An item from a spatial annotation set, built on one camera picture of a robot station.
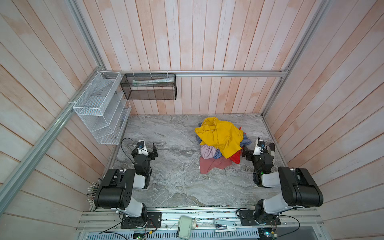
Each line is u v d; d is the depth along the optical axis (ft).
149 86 2.96
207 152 3.04
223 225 2.31
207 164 3.03
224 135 2.97
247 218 2.40
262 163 2.26
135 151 2.69
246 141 3.21
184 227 2.23
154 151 2.76
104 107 2.25
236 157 2.96
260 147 2.52
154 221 2.41
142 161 2.29
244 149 2.74
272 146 3.13
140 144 2.51
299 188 1.49
